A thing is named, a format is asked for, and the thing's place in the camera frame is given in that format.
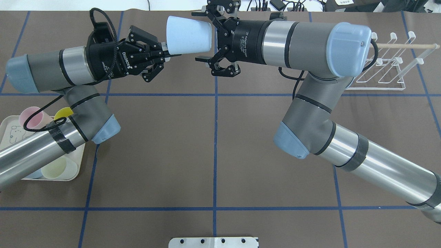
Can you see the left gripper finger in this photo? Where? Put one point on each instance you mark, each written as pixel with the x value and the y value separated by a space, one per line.
pixel 149 66
pixel 140 37

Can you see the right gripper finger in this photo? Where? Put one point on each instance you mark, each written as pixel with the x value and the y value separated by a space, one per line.
pixel 215 9
pixel 217 70

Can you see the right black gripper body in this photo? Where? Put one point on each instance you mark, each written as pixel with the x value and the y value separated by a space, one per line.
pixel 247 37

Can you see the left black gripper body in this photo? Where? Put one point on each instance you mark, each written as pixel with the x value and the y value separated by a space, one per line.
pixel 107 63

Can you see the light blue cup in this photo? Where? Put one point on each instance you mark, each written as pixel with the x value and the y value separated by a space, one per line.
pixel 186 36

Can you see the pink cup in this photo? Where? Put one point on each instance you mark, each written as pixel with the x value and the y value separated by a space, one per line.
pixel 38 121

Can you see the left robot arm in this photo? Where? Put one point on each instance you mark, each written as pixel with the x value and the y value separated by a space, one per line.
pixel 79 114

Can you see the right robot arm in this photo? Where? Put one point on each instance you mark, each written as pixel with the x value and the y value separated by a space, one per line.
pixel 333 55

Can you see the yellow cup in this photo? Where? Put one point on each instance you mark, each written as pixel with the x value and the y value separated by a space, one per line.
pixel 64 112

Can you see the cream white cup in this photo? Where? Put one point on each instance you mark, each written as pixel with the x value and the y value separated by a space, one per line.
pixel 62 168

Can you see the blue cup back row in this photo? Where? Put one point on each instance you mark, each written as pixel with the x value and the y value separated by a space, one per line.
pixel 35 175

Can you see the wooden rack dowel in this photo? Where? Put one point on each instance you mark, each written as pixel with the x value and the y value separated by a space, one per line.
pixel 408 46

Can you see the black power adapter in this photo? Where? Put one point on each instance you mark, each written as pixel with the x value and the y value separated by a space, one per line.
pixel 279 5

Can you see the cream plastic tray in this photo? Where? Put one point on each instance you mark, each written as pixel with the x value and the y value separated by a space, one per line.
pixel 11 133

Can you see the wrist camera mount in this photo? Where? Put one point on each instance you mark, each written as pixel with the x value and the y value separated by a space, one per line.
pixel 102 33

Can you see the white wire cup rack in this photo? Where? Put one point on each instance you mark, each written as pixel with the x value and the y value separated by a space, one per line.
pixel 391 66

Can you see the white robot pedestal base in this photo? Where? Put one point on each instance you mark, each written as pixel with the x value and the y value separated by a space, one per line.
pixel 214 242

